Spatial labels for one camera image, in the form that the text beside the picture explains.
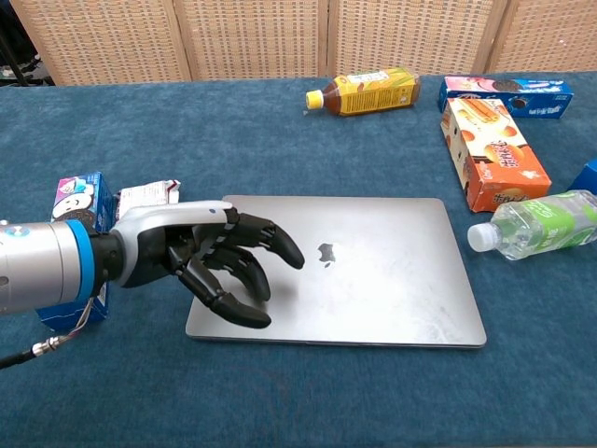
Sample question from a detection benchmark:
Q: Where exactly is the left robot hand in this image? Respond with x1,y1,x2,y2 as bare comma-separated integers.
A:
90,200,307,330

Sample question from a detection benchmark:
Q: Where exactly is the silver laptop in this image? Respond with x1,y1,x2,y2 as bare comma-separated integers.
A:
185,194,488,349

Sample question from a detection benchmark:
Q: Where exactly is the white snack packet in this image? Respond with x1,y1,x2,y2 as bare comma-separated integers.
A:
114,179,182,220

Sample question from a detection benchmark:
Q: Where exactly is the purple blue Oreo box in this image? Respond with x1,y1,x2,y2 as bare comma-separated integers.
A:
35,171,118,328

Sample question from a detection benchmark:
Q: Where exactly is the blue table mat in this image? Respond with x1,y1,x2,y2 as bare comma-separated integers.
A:
0,70,597,448

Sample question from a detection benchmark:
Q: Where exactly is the wicker folding screen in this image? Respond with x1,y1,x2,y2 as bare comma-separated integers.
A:
8,0,597,88

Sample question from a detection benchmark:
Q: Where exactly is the black tripod stand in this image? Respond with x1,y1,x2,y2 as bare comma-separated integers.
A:
0,32,24,85

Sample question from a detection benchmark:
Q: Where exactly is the yellow tea bottle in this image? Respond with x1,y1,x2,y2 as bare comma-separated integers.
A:
305,67,422,118

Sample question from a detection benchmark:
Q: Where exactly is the orange biscuit box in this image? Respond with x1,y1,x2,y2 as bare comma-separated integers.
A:
440,97,553,214

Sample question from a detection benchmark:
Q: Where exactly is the clear green label water bottle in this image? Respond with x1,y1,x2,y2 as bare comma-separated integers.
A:
467,189,597,262

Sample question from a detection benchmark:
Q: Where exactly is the long pink blue Oreo box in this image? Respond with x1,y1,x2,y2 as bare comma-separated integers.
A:
437,76,575,120

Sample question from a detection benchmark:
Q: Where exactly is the wide pink blue Oreo box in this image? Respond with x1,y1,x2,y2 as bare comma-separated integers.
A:
566,158,597,195

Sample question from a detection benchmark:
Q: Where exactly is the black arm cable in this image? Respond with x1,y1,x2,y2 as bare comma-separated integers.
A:
0,296,109,371

